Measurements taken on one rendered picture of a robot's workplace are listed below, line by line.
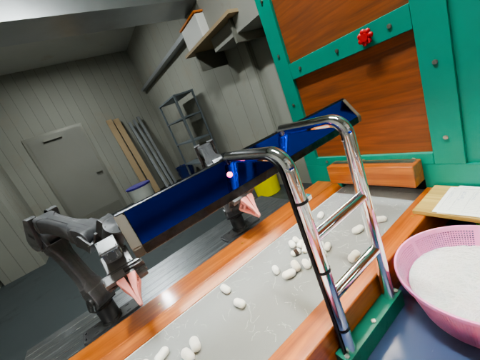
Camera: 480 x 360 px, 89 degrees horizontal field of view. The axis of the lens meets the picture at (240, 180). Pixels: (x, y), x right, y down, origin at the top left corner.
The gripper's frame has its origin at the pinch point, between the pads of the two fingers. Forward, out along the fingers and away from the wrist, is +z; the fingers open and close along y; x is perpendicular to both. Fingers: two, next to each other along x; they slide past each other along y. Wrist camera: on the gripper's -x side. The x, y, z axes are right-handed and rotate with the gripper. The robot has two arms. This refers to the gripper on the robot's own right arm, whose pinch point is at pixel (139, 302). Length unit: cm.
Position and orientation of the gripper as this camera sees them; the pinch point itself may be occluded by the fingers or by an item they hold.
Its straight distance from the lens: 70.6
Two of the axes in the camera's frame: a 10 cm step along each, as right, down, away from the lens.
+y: 7.7, -4.4, 4.5
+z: 6.3, 6.1, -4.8
